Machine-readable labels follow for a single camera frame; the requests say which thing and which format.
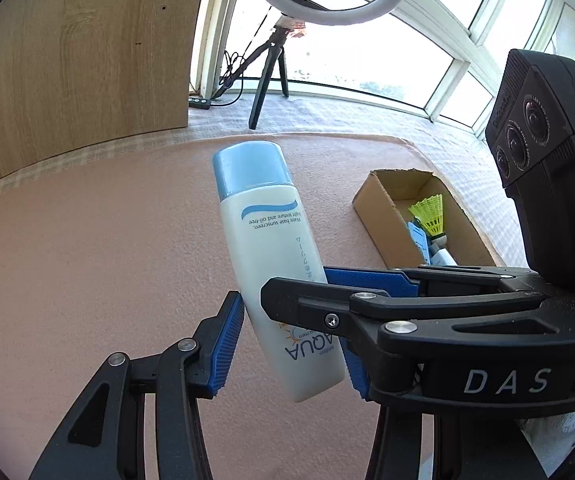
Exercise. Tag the white charger plug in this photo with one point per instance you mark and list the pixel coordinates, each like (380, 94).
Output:
(445, 258)

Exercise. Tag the cardboard box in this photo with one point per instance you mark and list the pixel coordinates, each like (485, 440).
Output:
(372, 210)

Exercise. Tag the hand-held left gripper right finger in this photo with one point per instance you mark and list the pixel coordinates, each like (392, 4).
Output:
(355, 370)

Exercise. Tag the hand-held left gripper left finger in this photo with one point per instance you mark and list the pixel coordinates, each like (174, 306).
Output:
(227, 345)

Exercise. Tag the yellow shuttlecock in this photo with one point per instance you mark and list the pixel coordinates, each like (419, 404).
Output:
(430, 212)

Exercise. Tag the pink blanket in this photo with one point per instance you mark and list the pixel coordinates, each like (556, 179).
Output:
(117, 260)

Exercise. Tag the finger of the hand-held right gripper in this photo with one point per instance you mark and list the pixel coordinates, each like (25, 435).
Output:
(367, 279)
(317, 305)

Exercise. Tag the white sunscreen bottle blue cap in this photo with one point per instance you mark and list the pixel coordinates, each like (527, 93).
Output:
(262, 230)

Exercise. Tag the large light wooden board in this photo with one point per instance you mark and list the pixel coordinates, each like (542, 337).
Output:
(92, 60)

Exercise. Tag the blue plastic phone stand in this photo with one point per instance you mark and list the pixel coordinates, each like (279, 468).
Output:
(417, 237)

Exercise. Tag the person's right hand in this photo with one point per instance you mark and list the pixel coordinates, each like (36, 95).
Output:
(562, 435)

